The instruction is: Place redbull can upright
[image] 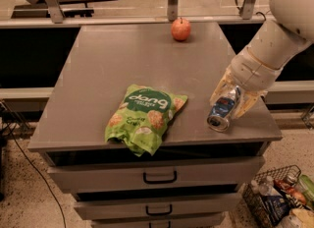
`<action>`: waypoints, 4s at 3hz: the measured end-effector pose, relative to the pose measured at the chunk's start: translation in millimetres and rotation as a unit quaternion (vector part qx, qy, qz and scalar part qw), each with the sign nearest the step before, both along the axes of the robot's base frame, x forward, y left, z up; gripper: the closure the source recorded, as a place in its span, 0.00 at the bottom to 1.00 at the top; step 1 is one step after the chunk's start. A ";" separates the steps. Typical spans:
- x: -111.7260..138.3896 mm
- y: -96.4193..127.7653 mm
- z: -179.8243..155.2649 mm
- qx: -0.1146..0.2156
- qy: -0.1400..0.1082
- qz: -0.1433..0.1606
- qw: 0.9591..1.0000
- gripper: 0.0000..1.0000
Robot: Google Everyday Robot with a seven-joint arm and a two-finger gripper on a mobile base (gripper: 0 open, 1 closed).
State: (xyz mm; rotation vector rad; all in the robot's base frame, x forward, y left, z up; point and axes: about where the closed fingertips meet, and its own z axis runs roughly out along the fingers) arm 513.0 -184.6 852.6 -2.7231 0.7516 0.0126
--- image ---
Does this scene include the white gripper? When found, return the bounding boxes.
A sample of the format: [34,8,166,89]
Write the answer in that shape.
[209,46,282,119]

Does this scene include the green item in basket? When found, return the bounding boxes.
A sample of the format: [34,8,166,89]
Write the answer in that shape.
[297,175,314,202]

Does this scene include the red apple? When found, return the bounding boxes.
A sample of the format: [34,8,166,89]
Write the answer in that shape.
[171,18,191,41]

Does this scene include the black wire basket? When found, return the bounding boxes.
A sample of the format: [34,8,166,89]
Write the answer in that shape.
[242,165,302,228]

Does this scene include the silver blue redbull can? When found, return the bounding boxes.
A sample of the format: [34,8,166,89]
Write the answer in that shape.
[207,85,241,132]

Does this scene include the middle grey drawer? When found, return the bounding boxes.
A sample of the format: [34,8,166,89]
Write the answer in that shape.
[75,193,241,221]

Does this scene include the grey drawer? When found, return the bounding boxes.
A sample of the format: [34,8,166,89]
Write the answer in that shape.
[91,212,225,228]
[48,156,265,194]
[75,193,241,221]

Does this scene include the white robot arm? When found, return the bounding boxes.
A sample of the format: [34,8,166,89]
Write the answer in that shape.
[208,0,314,125]

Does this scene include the black floor cable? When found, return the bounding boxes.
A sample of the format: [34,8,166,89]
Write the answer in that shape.
[0,100,68,228]

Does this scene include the clear plastic water bottle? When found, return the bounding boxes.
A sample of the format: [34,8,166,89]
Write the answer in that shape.
[259,176,279,196]

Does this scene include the grey drawer cabinet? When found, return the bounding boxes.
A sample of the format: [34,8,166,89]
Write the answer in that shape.
[29,23,282,228]

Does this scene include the green dong chips bag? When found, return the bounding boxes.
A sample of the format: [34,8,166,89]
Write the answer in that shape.
[105,85,187,156]

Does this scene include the left metal bracket post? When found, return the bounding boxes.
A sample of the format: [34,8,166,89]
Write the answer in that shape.
[45,0,64,24]

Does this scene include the bottom grey drawer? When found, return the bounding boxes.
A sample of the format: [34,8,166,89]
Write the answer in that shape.
[91,212,225,228]

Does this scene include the red snack package in basket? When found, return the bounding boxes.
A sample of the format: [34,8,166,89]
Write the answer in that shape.
[274,179,306,204]

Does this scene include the top grey drawer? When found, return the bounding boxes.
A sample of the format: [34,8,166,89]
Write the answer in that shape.
[48,156,265,194]

